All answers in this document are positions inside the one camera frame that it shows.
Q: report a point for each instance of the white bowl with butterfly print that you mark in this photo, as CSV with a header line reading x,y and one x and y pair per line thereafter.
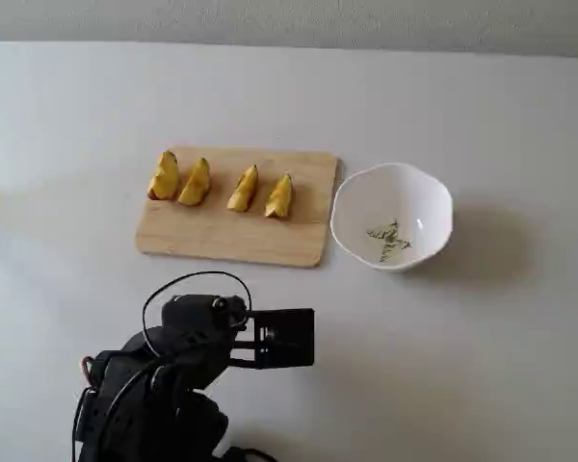
x,y
414,202

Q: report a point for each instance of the wooden cutting board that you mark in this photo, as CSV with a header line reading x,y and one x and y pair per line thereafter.
x,y
231,236

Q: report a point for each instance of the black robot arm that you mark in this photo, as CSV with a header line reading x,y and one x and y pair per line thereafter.
x,y
125,409

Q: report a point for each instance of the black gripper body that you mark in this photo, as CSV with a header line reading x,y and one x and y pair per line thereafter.
x,y
198,315

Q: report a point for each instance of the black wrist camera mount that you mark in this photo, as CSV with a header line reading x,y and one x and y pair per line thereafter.
x,y
289,339

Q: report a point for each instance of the yellow apple slice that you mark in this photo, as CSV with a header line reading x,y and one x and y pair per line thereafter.
x,y
279,199
195,185
243,192

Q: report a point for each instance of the apple slice with red skin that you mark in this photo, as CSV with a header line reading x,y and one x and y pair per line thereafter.
x,y
165,180

